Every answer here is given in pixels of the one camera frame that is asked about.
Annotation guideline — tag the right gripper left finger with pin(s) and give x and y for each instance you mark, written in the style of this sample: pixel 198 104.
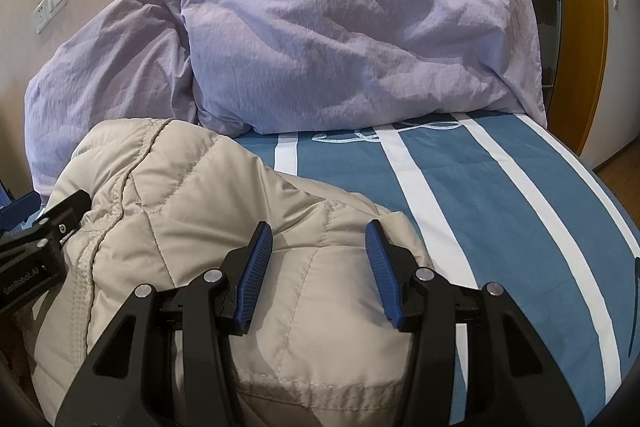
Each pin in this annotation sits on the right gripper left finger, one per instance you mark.
pixel 126 380

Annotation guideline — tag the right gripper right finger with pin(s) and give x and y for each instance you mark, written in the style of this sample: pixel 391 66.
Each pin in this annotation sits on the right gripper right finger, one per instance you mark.
pixel 480 336

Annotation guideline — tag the beige quilted down jacket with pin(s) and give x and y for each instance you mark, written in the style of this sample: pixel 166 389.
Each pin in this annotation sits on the beige quilted down jacket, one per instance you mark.
pixel 169 201

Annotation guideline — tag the blue white striped bed sheet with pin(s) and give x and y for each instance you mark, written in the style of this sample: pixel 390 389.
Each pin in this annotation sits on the blue white striped bed sheet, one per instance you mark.
pixel 495 198

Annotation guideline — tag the small lavender pillow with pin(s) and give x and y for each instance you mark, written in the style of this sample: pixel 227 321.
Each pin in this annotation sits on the small lavender pillow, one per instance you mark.
pixel 132 60

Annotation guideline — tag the large lavender pillow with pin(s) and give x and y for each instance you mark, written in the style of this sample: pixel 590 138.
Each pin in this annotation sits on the large lavender pillow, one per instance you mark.
pixel 276 66

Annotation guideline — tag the white wall switch plate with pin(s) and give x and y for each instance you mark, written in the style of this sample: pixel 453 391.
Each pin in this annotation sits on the white wall switch plate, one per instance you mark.
pixel 45 11

